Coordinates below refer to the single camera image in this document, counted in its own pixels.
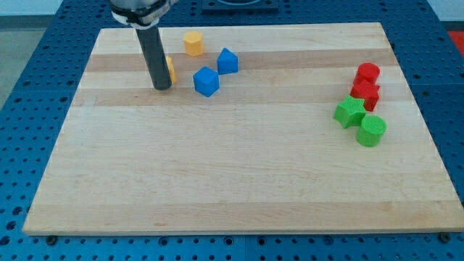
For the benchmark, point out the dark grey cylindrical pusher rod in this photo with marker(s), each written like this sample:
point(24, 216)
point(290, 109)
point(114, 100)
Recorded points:
point(154, 55)

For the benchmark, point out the green star block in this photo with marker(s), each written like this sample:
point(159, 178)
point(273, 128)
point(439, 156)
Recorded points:
point(350, 112)

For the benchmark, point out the red star block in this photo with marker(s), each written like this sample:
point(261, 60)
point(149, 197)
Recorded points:
point(367, 91)

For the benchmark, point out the red circle block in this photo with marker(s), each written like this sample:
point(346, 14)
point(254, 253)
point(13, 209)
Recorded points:
point(367, 71)

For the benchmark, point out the green circle block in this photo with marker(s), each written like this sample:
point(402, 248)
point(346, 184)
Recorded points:
point(372, 129)

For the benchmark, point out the yellow hexagon block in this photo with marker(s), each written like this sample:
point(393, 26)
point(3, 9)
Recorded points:
point(193, 43)

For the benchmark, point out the yellow block behind rod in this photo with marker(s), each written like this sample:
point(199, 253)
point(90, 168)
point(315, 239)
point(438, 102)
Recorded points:
point(171, 69)

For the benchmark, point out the blue cube block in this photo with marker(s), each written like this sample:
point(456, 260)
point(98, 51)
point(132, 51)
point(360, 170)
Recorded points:
point(206, 81)

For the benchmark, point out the blue triangle block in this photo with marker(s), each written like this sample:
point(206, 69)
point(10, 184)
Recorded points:
point(227, 62)

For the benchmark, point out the light wooden board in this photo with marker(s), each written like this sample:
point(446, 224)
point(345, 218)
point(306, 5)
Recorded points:
point(262, 155)

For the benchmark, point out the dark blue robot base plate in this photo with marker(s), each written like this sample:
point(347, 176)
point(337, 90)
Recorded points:
point(214, 6)

